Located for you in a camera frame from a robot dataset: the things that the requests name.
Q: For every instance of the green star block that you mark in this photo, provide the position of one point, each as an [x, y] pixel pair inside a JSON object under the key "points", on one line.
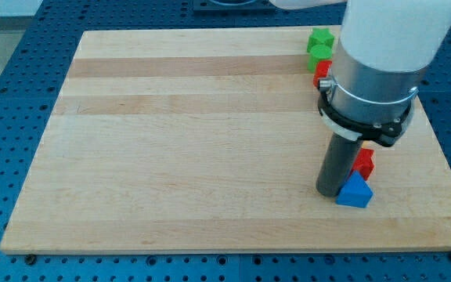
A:
{"points": [[320, 36]]}

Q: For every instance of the wooden board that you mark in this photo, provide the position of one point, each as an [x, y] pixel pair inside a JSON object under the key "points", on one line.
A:
{"points": [[210, 141]]}

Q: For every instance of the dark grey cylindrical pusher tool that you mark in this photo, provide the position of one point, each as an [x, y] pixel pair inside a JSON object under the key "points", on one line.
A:
{"points": [[337, 163]]}

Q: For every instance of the blue triangular block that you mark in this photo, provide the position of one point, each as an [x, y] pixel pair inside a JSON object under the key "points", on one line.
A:
{"points": [[355, 192]]}

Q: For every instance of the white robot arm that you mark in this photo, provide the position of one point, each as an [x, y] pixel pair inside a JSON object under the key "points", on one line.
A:
{"points": [[384, 49]]}

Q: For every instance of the green cylinder block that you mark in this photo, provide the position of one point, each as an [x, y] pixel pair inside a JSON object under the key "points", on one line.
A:
{"points": [[318, 53]]}

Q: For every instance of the red star block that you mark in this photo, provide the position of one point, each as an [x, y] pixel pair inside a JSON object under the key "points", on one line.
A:
{"points": [[364, 164]]}

